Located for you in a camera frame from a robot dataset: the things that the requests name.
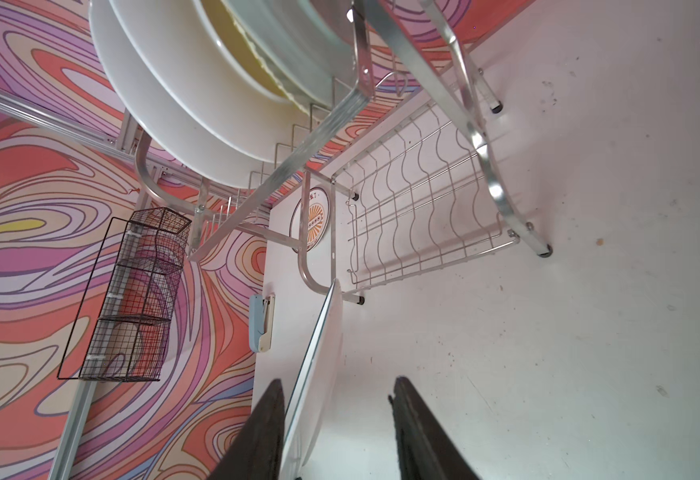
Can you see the black wire basket left wall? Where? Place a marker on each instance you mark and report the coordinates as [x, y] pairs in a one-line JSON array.
[[134, 281]]

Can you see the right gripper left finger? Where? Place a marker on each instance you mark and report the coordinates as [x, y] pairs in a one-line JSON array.
[[257, 451]]

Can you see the dark green rim plate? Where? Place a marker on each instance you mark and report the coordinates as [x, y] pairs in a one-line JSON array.
[[159, 114]]

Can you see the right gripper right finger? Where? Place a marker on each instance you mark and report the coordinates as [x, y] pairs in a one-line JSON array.
[[425, 451]]

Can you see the white black-rim plate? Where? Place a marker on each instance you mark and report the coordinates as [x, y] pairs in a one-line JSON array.
[[314, 386]]

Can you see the yellow woven pattern plate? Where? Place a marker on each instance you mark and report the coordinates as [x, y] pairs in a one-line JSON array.
[[240, 52]]

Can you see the light blue sponge block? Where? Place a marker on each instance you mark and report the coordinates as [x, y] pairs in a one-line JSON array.
[[261, 317]]

